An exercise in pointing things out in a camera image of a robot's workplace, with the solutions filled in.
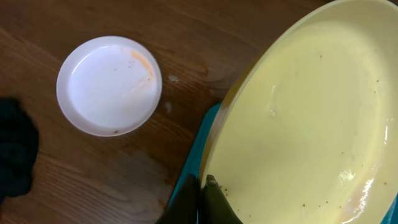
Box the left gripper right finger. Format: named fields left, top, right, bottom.
left=201, top=175, right=243, bottom=224

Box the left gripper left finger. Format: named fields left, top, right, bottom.
left=155, top=174, right=199, bottom=224

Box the yellow plate with crumbs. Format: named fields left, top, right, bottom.
left=200, top=1, right=397, bottom=223

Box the white plate with red stain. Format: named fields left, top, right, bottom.
left=56, top=36, right=162, bottom=137

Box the teal plastic serving tray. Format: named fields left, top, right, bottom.
left=167, top=103, right=397, bottom=224

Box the dark crumpled cloth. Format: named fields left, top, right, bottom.
left=1, top=98, right=39, bottom=201

